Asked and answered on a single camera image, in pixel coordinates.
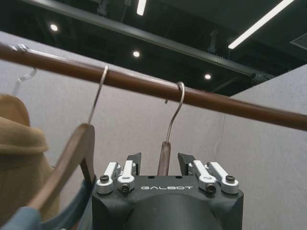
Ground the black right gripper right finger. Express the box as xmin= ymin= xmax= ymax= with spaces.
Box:
xmin=177 ymin=152 xmax=240 ymax=195

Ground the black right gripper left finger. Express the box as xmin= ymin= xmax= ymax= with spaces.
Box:
xmin=96 ymin=151 xmax=142 ymax=195

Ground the dark wooden hanger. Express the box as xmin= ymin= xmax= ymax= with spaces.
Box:
xmin=157 ymin=81 xmax=186 ymax=176

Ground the brown wooden hanger, metal hook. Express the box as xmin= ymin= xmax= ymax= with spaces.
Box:
xmin=25 ymin=65 xmax=109 ymax=211

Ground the blue-grey garment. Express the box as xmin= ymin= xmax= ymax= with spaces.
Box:
xmin=0 ymin=178 xmax=94 ymax=230

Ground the tan garment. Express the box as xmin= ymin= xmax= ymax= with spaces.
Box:
xmin=0 ymin=93 xmax=60 ymax=225

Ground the silver metal hanger hook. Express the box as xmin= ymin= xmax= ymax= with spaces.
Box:
xmin=12 ymin=67 xmax=37 ymax=96

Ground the black ceiling beam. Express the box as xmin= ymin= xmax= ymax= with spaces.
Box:
xmin=16 ymin=0 xmax=255 ymax=78

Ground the long linear ceiling light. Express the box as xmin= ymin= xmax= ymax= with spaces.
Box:
xmin=227 ymin=0 xmax=295 ymax=49

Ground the short linear ceiling light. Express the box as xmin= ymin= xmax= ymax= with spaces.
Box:
xmin=136 ymin=0 xmax=147 ymax=16

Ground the brown wooden clothes rail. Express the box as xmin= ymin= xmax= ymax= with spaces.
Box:
xmin=0 ymin=42 xmax=307 ymax=132

